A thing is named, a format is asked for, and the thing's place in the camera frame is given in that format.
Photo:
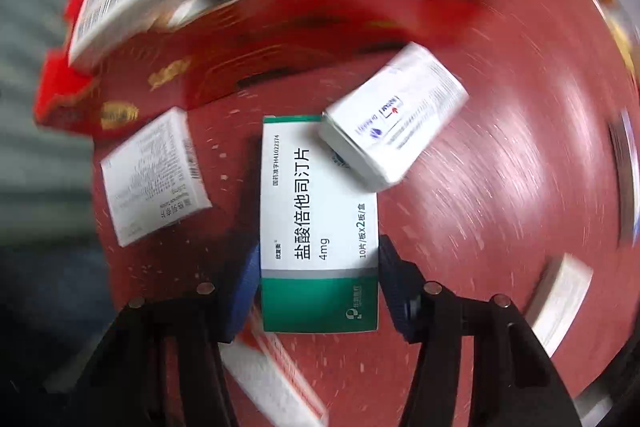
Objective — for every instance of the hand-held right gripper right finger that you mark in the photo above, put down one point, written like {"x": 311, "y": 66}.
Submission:
{"x": 400, "y": 302}

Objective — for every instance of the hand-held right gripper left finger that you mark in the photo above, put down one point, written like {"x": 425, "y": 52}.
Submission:
{"x": 242, "y": 297}

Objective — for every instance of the green white medicine box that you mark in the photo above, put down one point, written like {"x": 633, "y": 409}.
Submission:
{"x": 320, "y": 227}

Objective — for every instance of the red cardboard gift box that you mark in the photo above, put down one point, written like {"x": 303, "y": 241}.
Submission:
{"x": 200, "y": 57}

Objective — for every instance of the white red striped medicine box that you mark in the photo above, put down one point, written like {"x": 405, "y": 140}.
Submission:
{"x": 270, "y": 382}

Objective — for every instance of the white medicine box black text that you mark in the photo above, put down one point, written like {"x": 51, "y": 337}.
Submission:
{"x": 150, "y": 177}

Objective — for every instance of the plain white medicine box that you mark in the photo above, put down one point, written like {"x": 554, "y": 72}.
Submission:
{"x": 560, "y": 302}

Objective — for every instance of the white medicine box blue mark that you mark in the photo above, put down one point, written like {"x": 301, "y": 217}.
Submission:
{"x": 400, "y": 122}

